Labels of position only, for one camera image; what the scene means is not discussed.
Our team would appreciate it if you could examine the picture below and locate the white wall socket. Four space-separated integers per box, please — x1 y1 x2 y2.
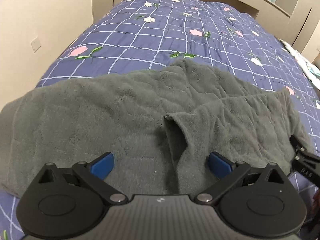
30 36 42 52

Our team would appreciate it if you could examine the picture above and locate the purple checked floral quilt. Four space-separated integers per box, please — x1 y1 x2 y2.
0 0 320 240

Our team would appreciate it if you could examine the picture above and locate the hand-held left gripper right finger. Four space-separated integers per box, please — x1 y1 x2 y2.
194 151 286 205

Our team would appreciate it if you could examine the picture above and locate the light floral cloth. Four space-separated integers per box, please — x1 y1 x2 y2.
280 39 320 90

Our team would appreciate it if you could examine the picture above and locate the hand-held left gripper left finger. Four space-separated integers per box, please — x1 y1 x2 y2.
37 151 128 205

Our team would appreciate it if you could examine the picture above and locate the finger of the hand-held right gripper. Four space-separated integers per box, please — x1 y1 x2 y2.
289 135 306 158

